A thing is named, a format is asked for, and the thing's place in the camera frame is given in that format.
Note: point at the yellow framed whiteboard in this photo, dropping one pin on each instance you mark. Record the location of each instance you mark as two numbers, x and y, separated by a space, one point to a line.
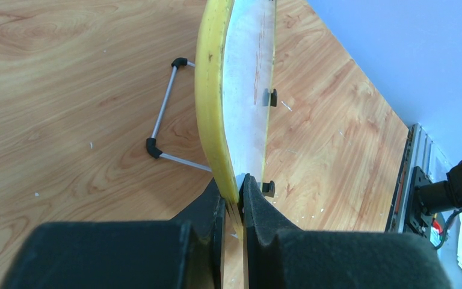
233 84

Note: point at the black whiteboard foot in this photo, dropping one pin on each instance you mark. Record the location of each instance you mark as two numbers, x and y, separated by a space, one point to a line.
268 189
271 97

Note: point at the left black whiteboard foot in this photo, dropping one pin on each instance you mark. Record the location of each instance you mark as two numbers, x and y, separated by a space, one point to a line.
268 189

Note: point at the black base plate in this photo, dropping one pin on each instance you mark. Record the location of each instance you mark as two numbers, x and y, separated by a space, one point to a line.
418 167

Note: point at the metal whiteboard back stand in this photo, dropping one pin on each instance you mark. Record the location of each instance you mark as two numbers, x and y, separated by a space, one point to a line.
174 135

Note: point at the right black whiteboard foot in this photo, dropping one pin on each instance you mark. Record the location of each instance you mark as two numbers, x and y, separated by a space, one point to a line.
271 97

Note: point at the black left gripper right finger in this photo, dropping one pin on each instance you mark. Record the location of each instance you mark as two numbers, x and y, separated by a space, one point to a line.
279 254

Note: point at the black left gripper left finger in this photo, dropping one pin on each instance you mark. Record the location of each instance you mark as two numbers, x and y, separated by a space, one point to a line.
183 252

